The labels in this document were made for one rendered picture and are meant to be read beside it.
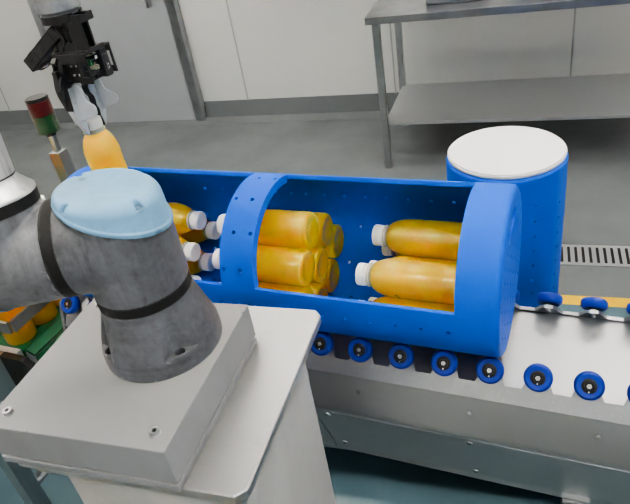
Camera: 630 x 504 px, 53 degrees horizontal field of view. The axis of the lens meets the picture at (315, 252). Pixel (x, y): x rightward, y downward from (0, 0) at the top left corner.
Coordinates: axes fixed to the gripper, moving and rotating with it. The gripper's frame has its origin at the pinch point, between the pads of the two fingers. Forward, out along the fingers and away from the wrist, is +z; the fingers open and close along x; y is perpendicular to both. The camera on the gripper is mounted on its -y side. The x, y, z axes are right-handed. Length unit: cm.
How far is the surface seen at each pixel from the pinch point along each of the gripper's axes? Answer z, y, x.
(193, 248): 27.7, 13.9, 0.8
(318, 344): 38, 44, -10
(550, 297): 37, 82, 9
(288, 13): 57, -114, 323
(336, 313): 27, 51, -13
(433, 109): 104, -2, 265
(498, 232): 14, 75, -7
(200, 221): 23.9, 14.0, 5.3
